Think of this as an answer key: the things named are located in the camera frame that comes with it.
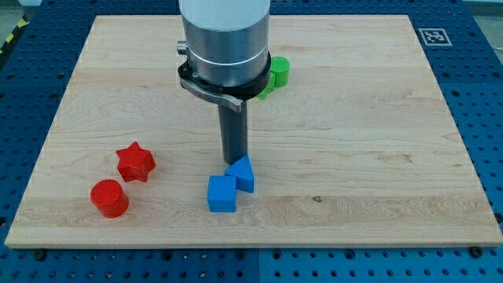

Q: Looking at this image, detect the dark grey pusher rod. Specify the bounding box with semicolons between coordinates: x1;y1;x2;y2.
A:
218;102;248;165

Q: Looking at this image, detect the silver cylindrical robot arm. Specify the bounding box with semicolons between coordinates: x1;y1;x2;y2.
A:
177;0;272;164

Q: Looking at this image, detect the blue cube block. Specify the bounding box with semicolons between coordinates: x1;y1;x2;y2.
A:
207;175;237;213

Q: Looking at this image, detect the red star block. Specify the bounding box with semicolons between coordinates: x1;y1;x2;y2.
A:
116;141;156;182

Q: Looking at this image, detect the light wooden board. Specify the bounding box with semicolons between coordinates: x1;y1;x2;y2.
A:
6;15;502;248

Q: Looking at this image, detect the red cylinder block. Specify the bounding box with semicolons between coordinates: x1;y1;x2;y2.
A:
90;179;129;219

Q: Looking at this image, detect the black tool mount with lever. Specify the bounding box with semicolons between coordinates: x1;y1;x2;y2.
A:
178;53;271;112

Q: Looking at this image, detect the white fiducial marker tag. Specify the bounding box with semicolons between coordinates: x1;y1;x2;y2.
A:
418;28;452;46

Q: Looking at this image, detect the blue triangular prism block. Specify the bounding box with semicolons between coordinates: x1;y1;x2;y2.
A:
225;155;255;193

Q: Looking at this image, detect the green cylinder block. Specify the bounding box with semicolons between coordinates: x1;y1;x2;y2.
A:
270;57;290;87

